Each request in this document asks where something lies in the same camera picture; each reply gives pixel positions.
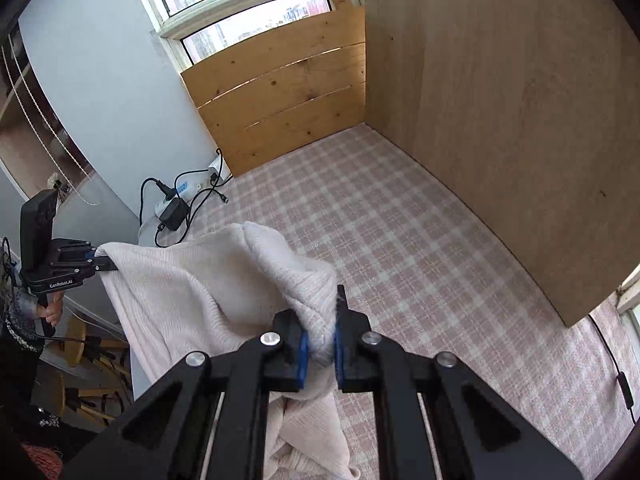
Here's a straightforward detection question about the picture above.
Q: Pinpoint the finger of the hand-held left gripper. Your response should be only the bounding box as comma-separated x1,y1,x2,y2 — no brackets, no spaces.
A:
47,238,100,264
64,256,120,278

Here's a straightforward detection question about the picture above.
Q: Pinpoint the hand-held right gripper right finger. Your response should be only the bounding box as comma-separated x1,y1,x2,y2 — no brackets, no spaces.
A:
333,284,585,480

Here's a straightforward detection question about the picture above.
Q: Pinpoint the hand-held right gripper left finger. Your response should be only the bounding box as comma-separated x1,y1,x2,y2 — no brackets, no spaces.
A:
60,309,310,480

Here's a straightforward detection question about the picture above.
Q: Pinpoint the white knit sweater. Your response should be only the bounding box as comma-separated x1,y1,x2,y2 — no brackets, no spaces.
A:
97,221,362,480

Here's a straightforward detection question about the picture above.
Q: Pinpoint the person's left forearm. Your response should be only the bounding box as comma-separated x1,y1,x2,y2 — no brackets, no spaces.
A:
0,296,47,357

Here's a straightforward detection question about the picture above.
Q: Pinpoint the person's left hand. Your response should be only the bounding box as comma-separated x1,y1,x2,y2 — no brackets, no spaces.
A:
37,292,65,324

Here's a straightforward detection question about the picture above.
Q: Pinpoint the wooden stool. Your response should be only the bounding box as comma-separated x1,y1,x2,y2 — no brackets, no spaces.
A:
39,310,134,430

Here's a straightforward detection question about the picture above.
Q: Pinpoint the black power adapter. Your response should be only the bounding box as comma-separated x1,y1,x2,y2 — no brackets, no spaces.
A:
158,197,191,232

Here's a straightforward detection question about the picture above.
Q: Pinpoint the white power strip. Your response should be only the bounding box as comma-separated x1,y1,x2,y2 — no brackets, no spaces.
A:
154,176,207,216

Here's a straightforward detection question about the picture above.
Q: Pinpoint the pink plaid bed sheet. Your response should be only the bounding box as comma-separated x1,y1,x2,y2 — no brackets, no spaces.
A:
137,124,640,480

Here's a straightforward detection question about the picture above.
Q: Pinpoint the wooden plank headboard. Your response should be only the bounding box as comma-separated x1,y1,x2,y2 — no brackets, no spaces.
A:
180,0,368,177

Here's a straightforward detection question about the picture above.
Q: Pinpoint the wooden wardrobe panel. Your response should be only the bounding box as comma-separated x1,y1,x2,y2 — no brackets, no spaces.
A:
350,0,640,329

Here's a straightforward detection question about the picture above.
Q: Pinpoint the black power cable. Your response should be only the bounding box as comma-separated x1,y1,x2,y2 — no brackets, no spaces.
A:
138,177,177,248

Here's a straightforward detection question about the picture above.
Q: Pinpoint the white bead cord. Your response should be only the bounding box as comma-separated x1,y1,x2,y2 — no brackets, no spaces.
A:
0,44,102,207

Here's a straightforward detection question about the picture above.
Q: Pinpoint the black cable with inline switch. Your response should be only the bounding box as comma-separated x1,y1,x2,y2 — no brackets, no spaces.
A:
587,309,639,425

